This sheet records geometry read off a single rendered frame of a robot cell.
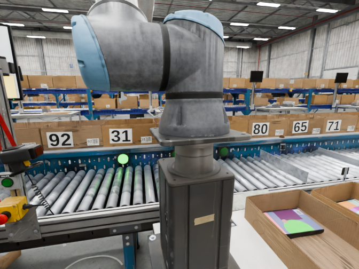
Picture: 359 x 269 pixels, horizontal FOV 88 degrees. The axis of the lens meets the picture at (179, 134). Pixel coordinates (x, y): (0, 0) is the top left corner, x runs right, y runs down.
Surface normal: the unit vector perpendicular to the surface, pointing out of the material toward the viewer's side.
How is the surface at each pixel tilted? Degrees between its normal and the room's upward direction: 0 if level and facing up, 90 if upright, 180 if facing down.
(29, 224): 90
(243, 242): 0
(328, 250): 1
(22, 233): 90
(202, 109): 67
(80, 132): 91
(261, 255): 0
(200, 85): 87
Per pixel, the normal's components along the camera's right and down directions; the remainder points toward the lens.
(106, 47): 0.29, 0.11
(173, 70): 0.27, 0.62
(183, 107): -0.33, -0.18
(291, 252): -0.97, 0.07
